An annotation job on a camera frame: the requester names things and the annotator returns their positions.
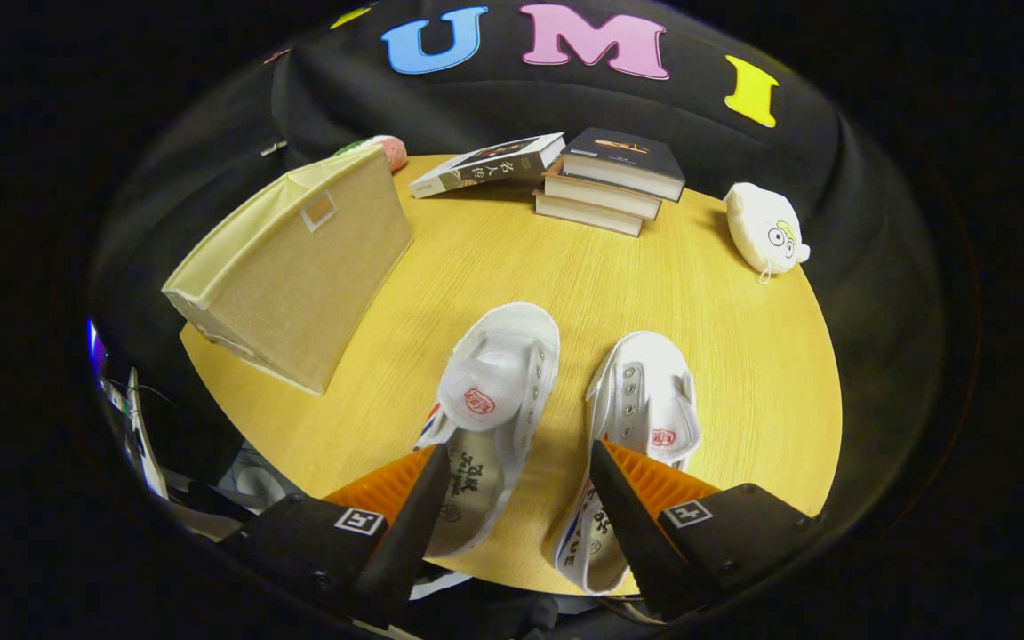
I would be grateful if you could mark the black cover book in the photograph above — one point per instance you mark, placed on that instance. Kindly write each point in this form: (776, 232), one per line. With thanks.
(623, 151)

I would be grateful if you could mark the watermelon slice toy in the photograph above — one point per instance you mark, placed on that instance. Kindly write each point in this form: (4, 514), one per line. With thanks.
(392, 151)

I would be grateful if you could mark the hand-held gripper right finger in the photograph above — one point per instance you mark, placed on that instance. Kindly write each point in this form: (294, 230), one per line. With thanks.
(645, 560)

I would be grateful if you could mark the grey white object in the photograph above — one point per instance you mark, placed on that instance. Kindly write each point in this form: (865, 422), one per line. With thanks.
(259, 484)

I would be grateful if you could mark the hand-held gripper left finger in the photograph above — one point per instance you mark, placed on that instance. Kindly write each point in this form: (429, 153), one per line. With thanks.
(405, 551)

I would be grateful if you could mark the beige fabric storage box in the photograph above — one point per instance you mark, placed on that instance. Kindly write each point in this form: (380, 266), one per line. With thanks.
(316, 276)

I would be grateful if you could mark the thick book with cream pages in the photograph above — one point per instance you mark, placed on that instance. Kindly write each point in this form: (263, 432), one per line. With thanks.
(601, 196)
(588, 216)

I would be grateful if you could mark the small light peg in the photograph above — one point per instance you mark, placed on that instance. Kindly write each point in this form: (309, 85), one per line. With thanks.
(274, 148)
(276, 55)

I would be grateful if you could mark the white canvas shoe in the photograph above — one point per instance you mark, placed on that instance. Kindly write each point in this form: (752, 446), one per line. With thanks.
(636, 391)
(503, 356)

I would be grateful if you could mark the leaning paperback book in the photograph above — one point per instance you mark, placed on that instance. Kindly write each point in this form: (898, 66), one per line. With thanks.
(485, 164)

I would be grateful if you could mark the white plush toy with eyes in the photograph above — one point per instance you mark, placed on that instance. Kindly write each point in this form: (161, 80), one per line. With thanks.
(761, 231)

